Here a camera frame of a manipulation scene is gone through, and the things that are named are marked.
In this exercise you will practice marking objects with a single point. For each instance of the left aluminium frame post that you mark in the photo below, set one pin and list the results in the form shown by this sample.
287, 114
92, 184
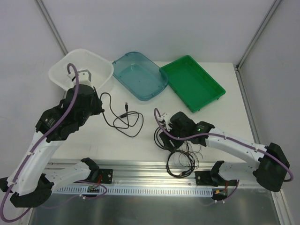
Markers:
45, 14

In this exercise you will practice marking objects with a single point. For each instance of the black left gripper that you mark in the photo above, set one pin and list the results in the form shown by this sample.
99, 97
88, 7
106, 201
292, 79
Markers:
94, 103

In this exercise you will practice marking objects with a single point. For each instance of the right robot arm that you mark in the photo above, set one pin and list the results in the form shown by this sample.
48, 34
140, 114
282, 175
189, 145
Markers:
267, 165

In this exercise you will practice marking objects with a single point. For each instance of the teal translucent plastic tray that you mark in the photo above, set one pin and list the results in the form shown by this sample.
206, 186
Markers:
140, 76

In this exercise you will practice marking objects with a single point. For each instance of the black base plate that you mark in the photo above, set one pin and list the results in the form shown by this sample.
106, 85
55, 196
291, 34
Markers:
203, 178
105, 176

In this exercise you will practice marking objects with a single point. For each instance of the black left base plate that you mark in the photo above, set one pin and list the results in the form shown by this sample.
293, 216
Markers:
105, 176

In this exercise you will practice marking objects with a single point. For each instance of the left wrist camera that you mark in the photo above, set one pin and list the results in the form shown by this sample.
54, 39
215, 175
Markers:
83, 75

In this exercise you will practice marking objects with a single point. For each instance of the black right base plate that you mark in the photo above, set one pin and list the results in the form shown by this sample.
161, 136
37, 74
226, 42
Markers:
203, 178

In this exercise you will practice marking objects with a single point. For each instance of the white plastic tub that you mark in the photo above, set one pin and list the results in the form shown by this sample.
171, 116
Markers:
92, 69

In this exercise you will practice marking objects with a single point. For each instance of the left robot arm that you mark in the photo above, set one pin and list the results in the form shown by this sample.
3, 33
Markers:
29, 185

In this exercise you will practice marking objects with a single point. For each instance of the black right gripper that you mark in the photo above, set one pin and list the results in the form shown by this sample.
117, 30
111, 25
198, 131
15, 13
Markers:
167, 142

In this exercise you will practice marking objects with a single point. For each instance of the aluminium frame post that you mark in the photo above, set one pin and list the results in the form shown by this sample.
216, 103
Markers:
45, 14
263, 25

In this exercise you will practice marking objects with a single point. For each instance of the aluminium mounting rail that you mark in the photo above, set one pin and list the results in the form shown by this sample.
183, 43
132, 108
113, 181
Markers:
134, 173

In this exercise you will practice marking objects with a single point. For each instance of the green plastic tray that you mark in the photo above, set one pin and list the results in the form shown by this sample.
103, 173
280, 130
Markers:
193, 85

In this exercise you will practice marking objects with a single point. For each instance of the white slotted cable duct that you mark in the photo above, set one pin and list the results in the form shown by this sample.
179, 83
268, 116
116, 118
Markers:
139, 191

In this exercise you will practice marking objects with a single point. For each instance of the right aluminium frame post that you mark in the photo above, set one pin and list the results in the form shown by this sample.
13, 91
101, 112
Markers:
263, 25

